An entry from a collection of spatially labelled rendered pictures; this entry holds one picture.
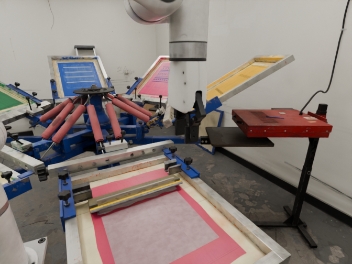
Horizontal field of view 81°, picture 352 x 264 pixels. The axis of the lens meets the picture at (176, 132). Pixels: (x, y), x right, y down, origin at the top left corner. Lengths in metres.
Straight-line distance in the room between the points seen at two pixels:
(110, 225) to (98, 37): 4.49
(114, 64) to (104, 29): 0.72
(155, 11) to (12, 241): 0.46
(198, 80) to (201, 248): 0.56
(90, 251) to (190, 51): 0.68
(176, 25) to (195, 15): 0.04
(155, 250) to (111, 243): 0.15
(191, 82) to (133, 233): 0.60
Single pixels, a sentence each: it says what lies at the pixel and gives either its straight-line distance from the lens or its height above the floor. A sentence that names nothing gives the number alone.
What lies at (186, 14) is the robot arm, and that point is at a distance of 0.41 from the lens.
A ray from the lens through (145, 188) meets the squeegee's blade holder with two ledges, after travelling 0.94.
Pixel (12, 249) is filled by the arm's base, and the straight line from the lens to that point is 0.52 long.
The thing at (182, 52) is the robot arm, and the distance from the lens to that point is 0.40.
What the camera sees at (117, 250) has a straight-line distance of 0.79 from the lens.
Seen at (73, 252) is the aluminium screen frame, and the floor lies 0.99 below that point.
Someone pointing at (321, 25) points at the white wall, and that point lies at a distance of 2.54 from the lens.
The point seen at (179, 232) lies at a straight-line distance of 0.81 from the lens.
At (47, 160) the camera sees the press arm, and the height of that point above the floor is 0.92.
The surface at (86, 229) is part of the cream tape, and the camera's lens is 0.88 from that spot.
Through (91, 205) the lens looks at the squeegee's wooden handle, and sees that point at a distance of 0.91.
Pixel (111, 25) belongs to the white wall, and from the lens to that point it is 5.13.
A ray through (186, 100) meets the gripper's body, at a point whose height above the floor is 1.47.
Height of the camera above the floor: 1.54
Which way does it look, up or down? 20 degrees down
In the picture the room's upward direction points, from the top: straight up
